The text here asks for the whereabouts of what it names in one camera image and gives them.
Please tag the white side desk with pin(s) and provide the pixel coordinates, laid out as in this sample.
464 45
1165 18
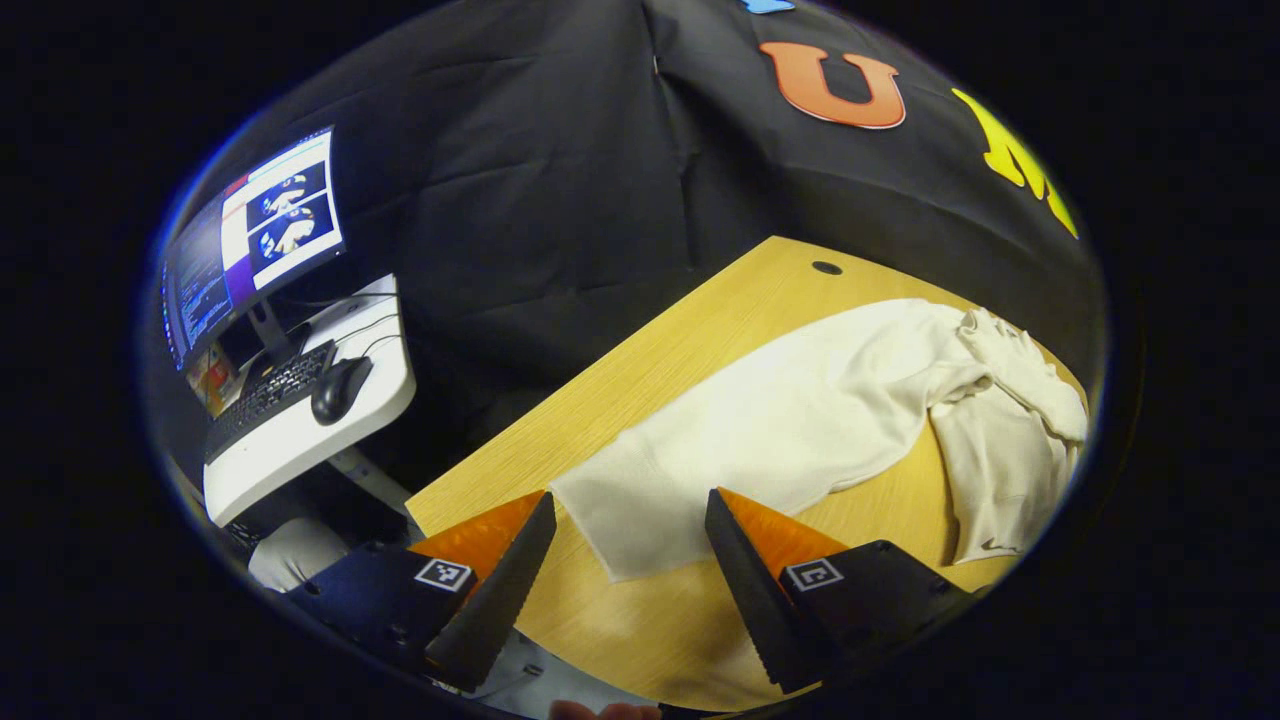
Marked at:
300 450

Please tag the black backdrop cloth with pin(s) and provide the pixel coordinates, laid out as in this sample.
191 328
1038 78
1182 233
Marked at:
560 200

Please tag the black computer mouse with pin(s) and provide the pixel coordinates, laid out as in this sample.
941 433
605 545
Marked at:
340 390

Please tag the black keyboard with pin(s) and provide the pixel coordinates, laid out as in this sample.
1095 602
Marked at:
270 395

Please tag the computer monitor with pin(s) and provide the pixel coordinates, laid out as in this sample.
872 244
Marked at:
290 210

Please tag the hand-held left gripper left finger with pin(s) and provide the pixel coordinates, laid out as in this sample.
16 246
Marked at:
500 610

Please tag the colourful small box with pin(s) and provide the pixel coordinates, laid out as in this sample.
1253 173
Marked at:
212 380

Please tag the cream sweatshirt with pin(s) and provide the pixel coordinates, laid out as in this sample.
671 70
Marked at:
800 420

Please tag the grey padded object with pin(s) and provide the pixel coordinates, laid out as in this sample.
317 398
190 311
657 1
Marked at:
295 555

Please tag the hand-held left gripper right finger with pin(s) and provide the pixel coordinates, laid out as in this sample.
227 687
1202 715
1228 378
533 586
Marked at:
750 600

